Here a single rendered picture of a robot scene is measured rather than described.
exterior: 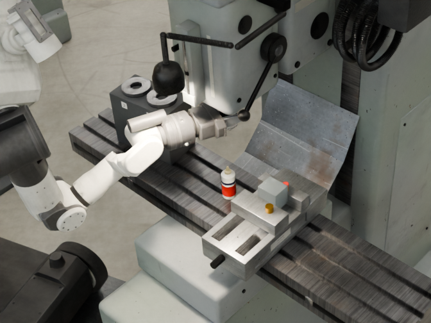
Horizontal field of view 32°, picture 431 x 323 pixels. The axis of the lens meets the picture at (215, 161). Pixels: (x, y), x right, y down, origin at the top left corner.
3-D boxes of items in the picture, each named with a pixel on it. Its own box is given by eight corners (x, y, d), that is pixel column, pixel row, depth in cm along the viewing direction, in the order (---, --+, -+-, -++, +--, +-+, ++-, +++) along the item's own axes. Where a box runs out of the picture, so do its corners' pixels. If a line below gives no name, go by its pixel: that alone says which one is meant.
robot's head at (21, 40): (25, 69, 161) (49, 57, 156) (-5, 29, 158) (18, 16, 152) (43, 53, 166) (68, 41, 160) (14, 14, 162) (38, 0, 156)
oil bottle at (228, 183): (229, 202, 216) (228, 173, 209) (219, 195, 218) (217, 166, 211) (239, 194, 218) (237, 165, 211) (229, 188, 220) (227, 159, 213)
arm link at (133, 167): (169, 150, 188) (127, 186, 188) (156, 134, 195) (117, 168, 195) (154, 134, 184) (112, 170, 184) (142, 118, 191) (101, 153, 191)
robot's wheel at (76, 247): (56, 282, 267) (45, 243, 253) (65, 272, 270) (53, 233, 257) (104, 300, 259) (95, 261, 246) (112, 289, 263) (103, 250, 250)
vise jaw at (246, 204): (274, 236, 195) (274, 225, 193) (230, 211, 203) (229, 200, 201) (289, 223, 198) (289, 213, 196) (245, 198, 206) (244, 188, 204)
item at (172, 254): (220, 329, 207) (217, 302, 199) (136, 266, 227) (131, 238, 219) (333, 229, 233) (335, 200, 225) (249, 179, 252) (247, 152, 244)
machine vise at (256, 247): (245, 282, 193) (244, 253, 186) (202, 255, 201) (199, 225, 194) (326, 207, 212) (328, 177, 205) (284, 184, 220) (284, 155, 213)
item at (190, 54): (194, 107, 182) (187, 31, 168) (183, 100, 184) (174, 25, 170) (206, 99, 184) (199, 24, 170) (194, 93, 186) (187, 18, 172)
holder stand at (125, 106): (170, 166, 229) (164, 113, 216) (117, 141, 240) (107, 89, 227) (195, 144, 236) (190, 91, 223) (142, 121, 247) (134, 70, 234)
